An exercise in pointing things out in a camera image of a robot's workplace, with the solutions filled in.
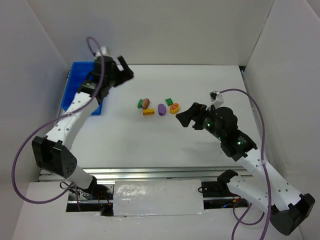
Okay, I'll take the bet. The yellow rectangular lego brick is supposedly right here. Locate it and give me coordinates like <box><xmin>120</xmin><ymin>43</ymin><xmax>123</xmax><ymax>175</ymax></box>
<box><xmin>142</xmin><ymin>108</ymin><xmax>155</xmax><ymax>116</ymax></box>

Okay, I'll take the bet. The green lego block left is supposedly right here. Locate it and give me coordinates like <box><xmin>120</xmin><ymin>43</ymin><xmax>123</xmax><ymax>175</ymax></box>
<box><xmin>137</xmin><ymin>99</ymin><xmax>144</xmax><ymax>109</ymax></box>

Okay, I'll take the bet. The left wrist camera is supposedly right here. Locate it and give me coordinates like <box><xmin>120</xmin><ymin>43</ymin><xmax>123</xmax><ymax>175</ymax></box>
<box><xmin>94</xmin><ymin>45</ymin><xmax>110</xmax><ymax>60</ymax></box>

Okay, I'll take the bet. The blue compartment bin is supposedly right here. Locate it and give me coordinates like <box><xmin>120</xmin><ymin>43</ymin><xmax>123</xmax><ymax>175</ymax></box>
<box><xmin>60</xmin><ymin>61</ymin><xmax>94</xmax><ymax>112</ymax></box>

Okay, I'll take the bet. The green lego block right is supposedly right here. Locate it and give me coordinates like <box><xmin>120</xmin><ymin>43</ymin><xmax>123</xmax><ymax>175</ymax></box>
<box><xmin>165</xmin><ymin>98</ymin><xmax>174</xmax><ymax>106</ymax></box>

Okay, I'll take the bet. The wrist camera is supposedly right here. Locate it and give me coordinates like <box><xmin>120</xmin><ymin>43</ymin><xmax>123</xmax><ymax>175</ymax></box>
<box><xmin>208</xmin><ymin>91</ymin><xmax>224</xmax><ymax>108</ymax></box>
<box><xmin>94</xmin><ymin>45</ymin><xmax>110</xmax><ymax>60</ymax></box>

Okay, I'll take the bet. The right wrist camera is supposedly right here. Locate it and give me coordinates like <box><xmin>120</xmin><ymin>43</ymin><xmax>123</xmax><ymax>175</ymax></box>
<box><xmin>208</xmin><ymin>91</ymin><xmax>224</xmax><ymax>108</ymax></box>

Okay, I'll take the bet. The white foil covered panel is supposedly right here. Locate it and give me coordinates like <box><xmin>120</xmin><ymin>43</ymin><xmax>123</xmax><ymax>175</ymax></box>
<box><xmin>113</xmin><ymin>179</ymin><xmax>205</xmax><ymax>217</ymax></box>

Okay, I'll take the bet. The purple oval lego piece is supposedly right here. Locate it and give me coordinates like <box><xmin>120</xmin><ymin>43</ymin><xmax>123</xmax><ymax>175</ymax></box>
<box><xmin>157</xmin><ymin>103</ymin><xmax>167</xmax><ymax>116</ymax></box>

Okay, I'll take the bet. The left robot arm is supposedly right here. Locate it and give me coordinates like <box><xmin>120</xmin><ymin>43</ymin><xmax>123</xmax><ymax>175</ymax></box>
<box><xmin>31</xmin><ymin>55</ymin><xmax>134</xmax><ymax>199</ymax></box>

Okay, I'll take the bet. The aluminium rail base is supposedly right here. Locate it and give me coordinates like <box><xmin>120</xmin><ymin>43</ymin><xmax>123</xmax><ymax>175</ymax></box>
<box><xmin>37</xmin><ymin>165</ymin><xmax>273</xmax><ymax>201</ymax></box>

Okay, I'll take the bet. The pink orange lego piece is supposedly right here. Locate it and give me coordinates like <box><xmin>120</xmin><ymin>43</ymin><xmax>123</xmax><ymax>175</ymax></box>
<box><xmin>141</xmin><ymin>98</ymin><xmax>150</xmax><ymax>110</ymax></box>

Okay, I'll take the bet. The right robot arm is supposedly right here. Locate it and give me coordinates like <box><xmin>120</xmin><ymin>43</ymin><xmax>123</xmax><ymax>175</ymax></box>
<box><xmin>176</xmin><ymin>102</ymin><xmax>315</xmax><ymax>236</ymax></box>

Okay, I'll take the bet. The yellow oval printed lego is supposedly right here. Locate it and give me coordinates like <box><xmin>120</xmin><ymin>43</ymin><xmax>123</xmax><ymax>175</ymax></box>
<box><xmin>169</xmin><ymin>103</ymin><xmax>180</xmax><ymax>115</ymax></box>

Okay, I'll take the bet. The green lego block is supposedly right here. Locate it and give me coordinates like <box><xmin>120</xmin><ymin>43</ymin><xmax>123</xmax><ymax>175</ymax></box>
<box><xmin>165</xmin><ymin>98</ymin><xmax>174</xmax><ymax>106</ymax></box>
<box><xmin>137</xmin><ymin>99</ymin><xmax>144</xmax><ymax>109</ymax></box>

